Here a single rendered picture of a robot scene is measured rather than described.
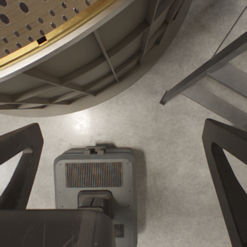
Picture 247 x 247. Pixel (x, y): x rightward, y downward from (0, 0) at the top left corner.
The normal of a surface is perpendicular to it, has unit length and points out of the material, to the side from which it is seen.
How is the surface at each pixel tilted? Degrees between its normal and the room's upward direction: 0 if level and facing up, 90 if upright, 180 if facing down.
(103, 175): 0
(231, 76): 0
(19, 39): 43
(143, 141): 0
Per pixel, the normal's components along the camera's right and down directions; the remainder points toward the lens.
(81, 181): -0.03, 0.07
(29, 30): 0.30, 0.65
